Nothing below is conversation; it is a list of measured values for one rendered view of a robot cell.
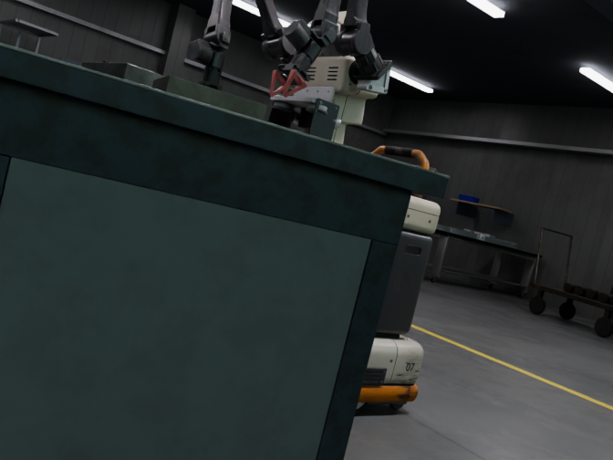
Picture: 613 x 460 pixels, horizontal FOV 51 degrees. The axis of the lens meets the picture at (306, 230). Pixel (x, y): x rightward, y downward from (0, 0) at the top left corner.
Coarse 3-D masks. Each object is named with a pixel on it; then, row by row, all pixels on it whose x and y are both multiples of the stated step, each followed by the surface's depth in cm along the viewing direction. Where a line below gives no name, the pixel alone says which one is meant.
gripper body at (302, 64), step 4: (296, 56) 197; (300, 56) 197; (304, 56) 197; (292, 60) 197; (296, 60) 196; (300, 60) 196; (304, 60) 196; (308, 60) 197; (280, 64) 199; (284, 64) 198; (288, 64) 196; (292, 64) 195; (296, 64) 193; (300, 64) 196; (304, 64) 196; (308, 64) 198; (280, 68) 200; (296, 68) 193; (300, 68) 193; (304, 68) 197; (300, 72) 195; (304, 72) 194; (304, 76) 196; (308, 76) 195; (308, 80) 196
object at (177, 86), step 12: (156, 84) 129; (168, 84) 120; (180, 84) 121; (192, 84) 122; (192, 96) 122; (204, 96) 123; (216, 96) 124; (228, 96) 125; (228, 108) 125; (240, 108) 126; (252, 108) 127; (264, 108) 128
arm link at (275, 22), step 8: (256, 0) 236; (264, 0) 235; (272, 0) 238; (264, 8) 236; (272, 8) 237; (264, 16) 237; (272, 16) 237; (264, 24) 239; (272, 24) 237; (280, 24) 240; (264, 32) 240; (272, 32) 238; (280, 32) 237; (264, 40) 243; (280, 40) 237; (264, 48) 242; (288, 48) 239
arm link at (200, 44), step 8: (224, 32) 213; (200, 40) 208; (224, 40) 213; (192, 48) 208; (200, 48) 207; (208, 48) 210; (216, 48) 215; (224, 48) 215; (192, 56) 208; (200, 56) 207; (208, 56) 210
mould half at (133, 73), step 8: (88, 64) 163; (96, 64) 160; (104, 64) 156; (112, 64) 153; (120, 64) 149; (128, 64) 147; (104, 72) 155; (112, 72) 152; (120, 72) 149; (128, 72) 148; (136, 72) 149; (144, 72) 150; (152, 72) 152; (136, 80) 149; (144, 80) 151; (152, 80) 152
